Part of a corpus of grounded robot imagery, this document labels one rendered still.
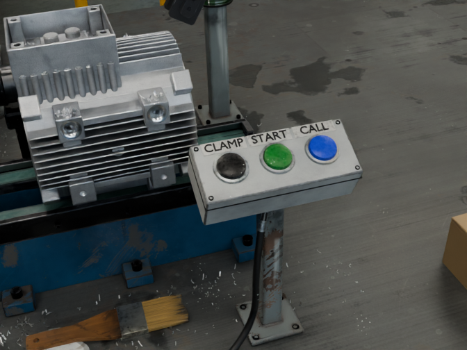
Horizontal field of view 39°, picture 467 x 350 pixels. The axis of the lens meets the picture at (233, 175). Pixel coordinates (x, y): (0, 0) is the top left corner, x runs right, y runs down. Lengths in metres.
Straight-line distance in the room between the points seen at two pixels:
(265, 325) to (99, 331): 0.21
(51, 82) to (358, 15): 1.08
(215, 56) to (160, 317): 0.52
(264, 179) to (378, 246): 0.36
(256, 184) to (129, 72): 0.24
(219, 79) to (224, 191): 0.58
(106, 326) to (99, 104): 0.28
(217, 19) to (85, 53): 0.43
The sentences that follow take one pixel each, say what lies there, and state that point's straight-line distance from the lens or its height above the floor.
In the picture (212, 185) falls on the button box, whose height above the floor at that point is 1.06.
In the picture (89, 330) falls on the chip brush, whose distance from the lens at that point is 0.87.
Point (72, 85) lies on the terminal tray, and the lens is 0.79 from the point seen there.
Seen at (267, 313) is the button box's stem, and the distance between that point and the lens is 0.84.
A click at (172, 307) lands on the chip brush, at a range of 0.88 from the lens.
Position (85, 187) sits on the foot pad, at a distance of 0.81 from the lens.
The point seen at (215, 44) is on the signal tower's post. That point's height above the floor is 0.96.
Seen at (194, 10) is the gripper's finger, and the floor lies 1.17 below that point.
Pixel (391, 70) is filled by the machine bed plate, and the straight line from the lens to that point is 1.46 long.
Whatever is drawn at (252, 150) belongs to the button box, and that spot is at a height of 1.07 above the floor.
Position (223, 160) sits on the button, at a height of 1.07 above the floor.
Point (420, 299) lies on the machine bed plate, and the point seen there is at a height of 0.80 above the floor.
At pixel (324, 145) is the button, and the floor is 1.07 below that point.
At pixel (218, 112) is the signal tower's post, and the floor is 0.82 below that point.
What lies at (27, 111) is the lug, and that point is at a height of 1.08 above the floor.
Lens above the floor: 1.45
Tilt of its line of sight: 36 degrees down
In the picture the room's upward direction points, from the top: 2 degrees counter-clockwise
